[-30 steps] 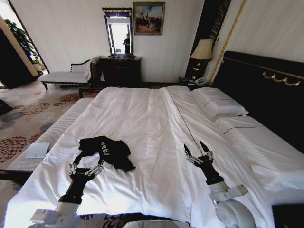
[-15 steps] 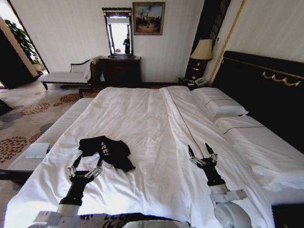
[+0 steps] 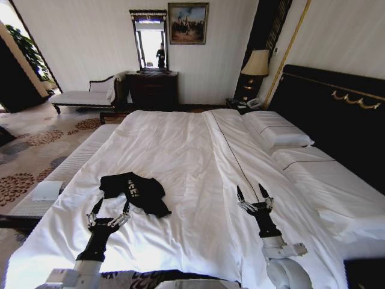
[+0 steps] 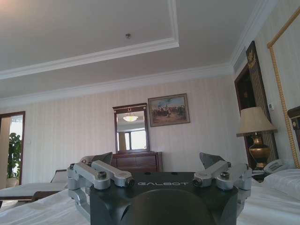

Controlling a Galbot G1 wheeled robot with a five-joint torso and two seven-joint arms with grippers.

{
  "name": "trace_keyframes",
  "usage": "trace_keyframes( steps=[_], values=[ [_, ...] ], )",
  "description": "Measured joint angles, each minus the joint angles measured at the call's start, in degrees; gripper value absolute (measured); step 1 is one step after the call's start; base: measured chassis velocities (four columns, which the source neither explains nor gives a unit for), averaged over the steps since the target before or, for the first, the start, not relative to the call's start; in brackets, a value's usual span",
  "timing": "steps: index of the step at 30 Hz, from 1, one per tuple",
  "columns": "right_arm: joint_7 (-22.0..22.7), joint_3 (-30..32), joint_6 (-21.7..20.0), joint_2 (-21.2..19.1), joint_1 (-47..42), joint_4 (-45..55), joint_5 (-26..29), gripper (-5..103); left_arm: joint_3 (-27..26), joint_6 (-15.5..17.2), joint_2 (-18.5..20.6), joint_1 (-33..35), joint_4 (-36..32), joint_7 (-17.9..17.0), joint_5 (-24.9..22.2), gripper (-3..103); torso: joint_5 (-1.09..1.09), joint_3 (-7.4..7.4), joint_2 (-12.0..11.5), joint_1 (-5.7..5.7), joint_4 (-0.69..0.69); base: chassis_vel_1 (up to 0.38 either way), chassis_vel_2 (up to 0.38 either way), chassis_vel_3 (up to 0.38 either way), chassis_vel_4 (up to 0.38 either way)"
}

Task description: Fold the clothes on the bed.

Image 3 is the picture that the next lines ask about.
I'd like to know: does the dark wooden nightstand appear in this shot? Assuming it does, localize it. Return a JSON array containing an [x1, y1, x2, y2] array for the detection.
[[225, 98, 265, 114]]

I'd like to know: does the black patterned cloth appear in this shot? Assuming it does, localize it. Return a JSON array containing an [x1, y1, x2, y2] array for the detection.
[[100, 269, 241, 289]]

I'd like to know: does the dark framed mirror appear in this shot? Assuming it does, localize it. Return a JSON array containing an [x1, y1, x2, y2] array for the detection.
[[129, 8, 170, 73]]

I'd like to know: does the white chaise longue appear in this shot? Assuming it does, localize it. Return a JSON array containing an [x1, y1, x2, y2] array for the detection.
[[49, 75, 127, 116]]

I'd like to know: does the person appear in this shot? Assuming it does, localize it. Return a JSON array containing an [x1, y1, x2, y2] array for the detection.
[[155, 42, 166, 69]]

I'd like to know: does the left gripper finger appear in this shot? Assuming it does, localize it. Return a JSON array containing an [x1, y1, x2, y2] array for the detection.
[[85, 197, 105, 231], [108, 200, 132, 228]]

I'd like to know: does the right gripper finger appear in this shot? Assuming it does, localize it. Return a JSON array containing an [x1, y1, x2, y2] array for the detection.
[[257, 183, 274, 211], [236, 185, 256, 213]]

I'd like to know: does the table lamp with cream shade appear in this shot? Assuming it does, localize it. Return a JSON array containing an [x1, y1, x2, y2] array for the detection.
[[240, 49, 270, 102]]

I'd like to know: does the dark wooden dresser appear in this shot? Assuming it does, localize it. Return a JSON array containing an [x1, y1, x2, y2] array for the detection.
[[125, 71, 180, 111]]

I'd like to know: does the white card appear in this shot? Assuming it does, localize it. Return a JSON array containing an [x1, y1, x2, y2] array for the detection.
[[32, 181, 63, 202]]

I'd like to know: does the black bedside cabinet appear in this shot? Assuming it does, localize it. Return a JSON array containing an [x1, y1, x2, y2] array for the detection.
[[344, 258, 385, 289]]

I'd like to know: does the white robot front shell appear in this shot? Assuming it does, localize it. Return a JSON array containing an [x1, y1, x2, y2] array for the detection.
[[155, 279, 226, 289]]

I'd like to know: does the dark wooden bed frame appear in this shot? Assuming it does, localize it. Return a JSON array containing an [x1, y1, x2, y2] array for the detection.
[[0, 214, 43, 235]]

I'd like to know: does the white duvet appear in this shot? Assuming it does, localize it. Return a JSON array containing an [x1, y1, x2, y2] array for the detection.
[[5, 108, 350, 289]]

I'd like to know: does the white pillow with dark piping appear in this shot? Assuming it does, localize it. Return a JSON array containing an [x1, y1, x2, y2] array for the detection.
[[240, 110, 315, 149], [272, 146, 385, 225]]

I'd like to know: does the gold framed painting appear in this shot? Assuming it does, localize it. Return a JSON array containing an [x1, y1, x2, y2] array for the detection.
[[167, 2, 210, 45]]

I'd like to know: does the black printed t-shirt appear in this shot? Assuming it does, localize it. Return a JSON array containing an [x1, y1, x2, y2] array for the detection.
[[99, 172, 173, 218]]

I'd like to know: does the green potted plant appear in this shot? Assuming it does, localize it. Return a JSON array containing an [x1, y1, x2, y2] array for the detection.
[[5, 23, 57, 88]]

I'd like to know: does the black headboard with gold trim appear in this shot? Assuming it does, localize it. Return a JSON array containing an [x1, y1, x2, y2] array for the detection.
[[267, 64, 385, 196]]

